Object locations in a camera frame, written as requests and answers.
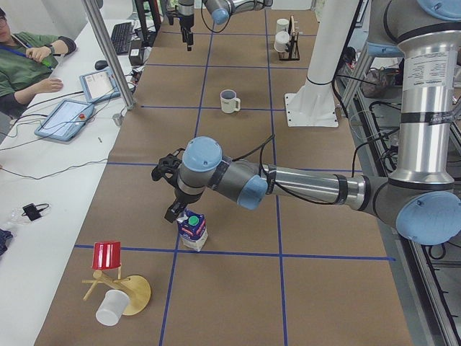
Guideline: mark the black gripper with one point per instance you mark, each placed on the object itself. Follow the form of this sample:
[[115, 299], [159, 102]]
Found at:
[[182, 198], [186, 21]]

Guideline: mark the blue white milk carton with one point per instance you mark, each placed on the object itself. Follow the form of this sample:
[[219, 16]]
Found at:
[[192, 229]]

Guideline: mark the white mug with dark inside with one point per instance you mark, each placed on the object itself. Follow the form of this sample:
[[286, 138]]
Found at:
[[229, 101]]

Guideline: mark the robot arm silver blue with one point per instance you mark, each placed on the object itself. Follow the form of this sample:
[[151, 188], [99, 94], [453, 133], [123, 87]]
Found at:
[[416, 199], [220, 11]]

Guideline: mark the red plastic cup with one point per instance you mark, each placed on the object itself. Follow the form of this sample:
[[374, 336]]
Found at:
[[106, 255]]

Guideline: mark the white plastic cup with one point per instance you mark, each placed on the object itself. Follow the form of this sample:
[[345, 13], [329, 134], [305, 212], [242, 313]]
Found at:
[[112, 307]]

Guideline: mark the person left hand on table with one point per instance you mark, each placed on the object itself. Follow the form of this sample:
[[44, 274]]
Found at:
[[49, 85]]

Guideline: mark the person right hand raised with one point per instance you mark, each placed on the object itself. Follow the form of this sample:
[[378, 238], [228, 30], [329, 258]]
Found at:
[[38, 54]]

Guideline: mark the black power box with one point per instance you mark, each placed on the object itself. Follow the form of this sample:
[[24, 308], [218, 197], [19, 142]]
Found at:
[[138, 53]]

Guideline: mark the black keyboard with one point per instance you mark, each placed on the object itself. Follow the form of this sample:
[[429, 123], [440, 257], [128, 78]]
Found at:
[[121, 37]]

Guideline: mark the black computer mouse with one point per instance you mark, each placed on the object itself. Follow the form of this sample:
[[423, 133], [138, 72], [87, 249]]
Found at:
[[101, 64]]

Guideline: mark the white mug front on rack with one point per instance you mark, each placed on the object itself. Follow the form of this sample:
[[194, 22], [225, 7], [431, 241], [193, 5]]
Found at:
[[281, 41]]

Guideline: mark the white mug on rack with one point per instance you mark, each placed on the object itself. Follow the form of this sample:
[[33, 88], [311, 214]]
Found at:
[[282, 25], [281, 41]]

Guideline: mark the white mug rear on rack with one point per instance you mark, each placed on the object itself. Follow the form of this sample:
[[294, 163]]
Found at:
[[282, 25]]

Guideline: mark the teach pendant far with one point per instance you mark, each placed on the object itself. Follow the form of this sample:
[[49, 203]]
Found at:
[[99, 86]]

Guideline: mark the teach pendant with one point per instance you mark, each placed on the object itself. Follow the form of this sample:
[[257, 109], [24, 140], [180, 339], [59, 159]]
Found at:
[[65, 121], [99, 86]]

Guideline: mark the small metal cylinder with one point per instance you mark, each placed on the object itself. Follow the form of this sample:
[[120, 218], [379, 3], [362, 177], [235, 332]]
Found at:
[[117, 119]]

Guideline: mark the teach pendant near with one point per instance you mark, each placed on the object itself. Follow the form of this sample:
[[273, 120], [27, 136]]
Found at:
[[65, 121]]

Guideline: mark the green object in hand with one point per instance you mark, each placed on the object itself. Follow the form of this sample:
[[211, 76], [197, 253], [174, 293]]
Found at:
[[46, 63]]

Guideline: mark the clear plastic wrapper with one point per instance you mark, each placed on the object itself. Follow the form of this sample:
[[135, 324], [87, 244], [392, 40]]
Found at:
[[17, 217]]

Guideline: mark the person in green shirt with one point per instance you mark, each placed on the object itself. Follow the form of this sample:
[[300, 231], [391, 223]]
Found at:
[[19, 74]]

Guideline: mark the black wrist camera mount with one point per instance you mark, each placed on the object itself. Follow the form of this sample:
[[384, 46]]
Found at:
[[171, 15], [168, 168]]

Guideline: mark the aluminium frame post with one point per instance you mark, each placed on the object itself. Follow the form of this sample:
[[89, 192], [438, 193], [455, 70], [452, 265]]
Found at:
[[101, 34]]

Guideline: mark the black wire mug rack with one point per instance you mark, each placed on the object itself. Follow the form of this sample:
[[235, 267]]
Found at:
[[292, 52]]

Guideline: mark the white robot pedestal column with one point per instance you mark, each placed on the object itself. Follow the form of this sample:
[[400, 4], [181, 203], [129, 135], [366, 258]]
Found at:
[[313, 105]]

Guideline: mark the black adapter with cable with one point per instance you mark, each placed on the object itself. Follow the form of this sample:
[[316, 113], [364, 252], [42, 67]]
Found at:
[[34, 212]]

